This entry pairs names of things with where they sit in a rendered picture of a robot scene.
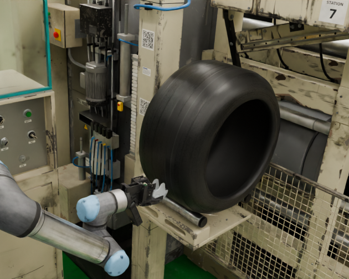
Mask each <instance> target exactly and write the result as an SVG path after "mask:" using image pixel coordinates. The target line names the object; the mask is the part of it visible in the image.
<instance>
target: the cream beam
mask: <svg viewBox="0 0 349 279"><path fill-rule="evenodd" d="M321 5H322V0H211V7H216V8H221V9H227V10H231V11H236V12H242V13H248V14H253V15H256V16H262V17H268V18H273V19H279V20H284V21H288V22H294V23H299V24H304V25H310V26H314V27H319V28H325V29H331V30H336V31H339V32H345V33H349V3H348V7H347V12H346V16H345V21H344V24H343V25H339V24H333V23H328V22H322V21H319V15H320V10H321Z"/></svg>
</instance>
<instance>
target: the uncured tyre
mask: <svg viewBox="0 0 349 279"><path fill-rule="evenodd" d="M279 130H280V109H279V104H278V101H277V99H276V96H275V93H274V90H273V88H272V87H271V85H270V84H269V82H268V81H267V80H266V79H265V78H263V77H262V76H261V75H259V74H258V73H256V72H254V71H251V70H248V69H244V68H241V67H238V66H235V65H231V64H227V63H224V62H221V61H217V60H199V61H194V62H191V63H189V64H187V65H185V66H183V67H181V68H180V69H178V70H177V71H175V72H174V73H173V74H172V75H171V76H170V77H169V78H168V79H167V80H166V81H165V82H164V83H163V84H162V86H161V87H160V88H159V89H158V90H157V92H156V93H155V95H154V96H153V98H152V100H151V102H150V103H149V105H148V108H147V110H146V112H145V115H144V118H143V121H142V125H141V131H140V139H139V156H140V162H141V167H142V170H143V172H144V174H145V176H146V177H147V178H148V180H149V181H150V183H151V184H152V182H153V181H154V180H155V179H158V182H159V186H160V185H161V184H162V183H165V189H167V190H168V193H167V196H168V197H170V198H171V199H173V200H174V201H176V202H177V203H179V204H181V205H182V206H184V207H185V208H187V209H189V210H190V211H193V212H196V213H202V214H214V213H218V212H220V211H223V210H226V209H228V208H231V207H233V206H235V205H236V204H238V203H239V202H240V201H242V200H243V199H244V198H245V197H246V196H247V195H248V194H249V193H250V192H251V191H252V190H253V189H254V187H255V186H256V185H257V183H258V182H259V181H260V179H261V178H262V176H263V174H264V173H265V171H266V169H267V167H268V165H269V163H270V161H271V158H272V156H273V154H274V151H275V147H276V144H277V141H278V136H279Z"/></svg>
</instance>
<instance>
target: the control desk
mask: <svg viewBox="0 0 349 279"><path fill-rule="evenodd" d="M0 161H1V162H2V163H3V164H5V165H6V166H7V167H8V169H9V172H10V174H11V175H12V177H13V178H14V180H15V181H16V183H17V184H18V186H19V187H20V189H21V190H22V191H23V192H24V193H25V194H26V195H27V196H28V197H29V198H31V199H32V200H34V201H36V202H38V203H39V204H40V205H41V207H42V209H43V210H45V211H48V212H50V213H52V214H54V215H56V216H58V217H60V201H59V179H58V169H57V168H58V153H57V132H56V120H55V98H54V91H52V90H45V91H40V92H34V93H30V94H24V95H18V96H12V97H6V98H2V99H0ZM0 279H64V277H63V256H62V250H60V249H57V248H55V247H52V246H50V245H47V244H45V243H43V242H40V241H38V240H35V239H32V238H31V237H28V236H27V237H25V238H19V237H16V236H14V235H11V234H9V233H6V232H4V231H2V230H0Z"/></svg>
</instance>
